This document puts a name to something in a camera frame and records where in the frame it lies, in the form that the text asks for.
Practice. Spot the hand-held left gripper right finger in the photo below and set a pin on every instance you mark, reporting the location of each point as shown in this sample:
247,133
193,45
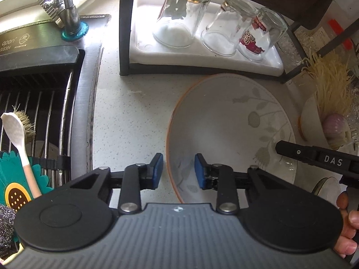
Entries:
199,173

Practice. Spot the white drain tray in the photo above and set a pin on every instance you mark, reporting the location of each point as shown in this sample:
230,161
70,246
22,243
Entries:
145,54

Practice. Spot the patterned glass cup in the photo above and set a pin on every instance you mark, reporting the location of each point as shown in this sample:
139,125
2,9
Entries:
293,47

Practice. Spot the steel wool scrubber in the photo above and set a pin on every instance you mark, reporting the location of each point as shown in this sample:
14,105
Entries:
5,221

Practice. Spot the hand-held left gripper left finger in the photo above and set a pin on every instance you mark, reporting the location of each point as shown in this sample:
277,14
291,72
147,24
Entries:
158,171

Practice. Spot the white panel red stripes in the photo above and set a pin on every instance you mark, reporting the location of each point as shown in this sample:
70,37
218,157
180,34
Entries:
328,14

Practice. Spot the red printed drinking glass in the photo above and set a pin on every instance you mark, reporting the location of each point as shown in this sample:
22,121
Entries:
260,39

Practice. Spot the white plastic spoon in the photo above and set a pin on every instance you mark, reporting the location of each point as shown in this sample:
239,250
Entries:
12,126

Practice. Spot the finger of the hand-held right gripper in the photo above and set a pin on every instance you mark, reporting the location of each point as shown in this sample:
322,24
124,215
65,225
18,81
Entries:
308,155

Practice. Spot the person's right hand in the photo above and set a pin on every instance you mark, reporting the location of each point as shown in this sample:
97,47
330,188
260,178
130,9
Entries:
350,241

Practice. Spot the black dish rack frame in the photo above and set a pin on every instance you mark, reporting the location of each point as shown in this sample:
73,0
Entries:
126,33

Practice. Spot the bristle dish brush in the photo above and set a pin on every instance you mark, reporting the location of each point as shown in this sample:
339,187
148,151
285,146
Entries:
28,123

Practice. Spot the clear drinking glass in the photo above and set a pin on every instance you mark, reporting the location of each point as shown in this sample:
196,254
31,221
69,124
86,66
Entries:
224,33
179,25

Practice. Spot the enoki mushrooms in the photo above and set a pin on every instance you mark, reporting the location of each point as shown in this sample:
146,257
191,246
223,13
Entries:
328,84

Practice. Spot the green sunflower dish cloth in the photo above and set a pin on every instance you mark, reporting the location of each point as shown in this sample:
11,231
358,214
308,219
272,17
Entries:
7,169

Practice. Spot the black sink drain rack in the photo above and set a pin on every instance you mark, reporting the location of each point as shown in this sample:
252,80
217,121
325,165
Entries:
42,58

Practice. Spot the chrome faucet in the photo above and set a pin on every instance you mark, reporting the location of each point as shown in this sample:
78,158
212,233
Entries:
70,14

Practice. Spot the small dark rimmed bowl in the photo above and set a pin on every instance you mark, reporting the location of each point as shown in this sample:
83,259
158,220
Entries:
328,186

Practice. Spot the stainless steel sink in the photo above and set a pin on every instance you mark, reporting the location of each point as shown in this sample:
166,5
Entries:
84,95

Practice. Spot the white bowl orange foot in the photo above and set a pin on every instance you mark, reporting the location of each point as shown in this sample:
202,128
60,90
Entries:
311,123

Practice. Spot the floral white plate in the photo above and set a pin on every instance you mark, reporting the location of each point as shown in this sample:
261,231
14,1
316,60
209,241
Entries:
218,123

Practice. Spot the purple onion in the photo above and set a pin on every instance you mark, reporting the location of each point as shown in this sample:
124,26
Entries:
335,126

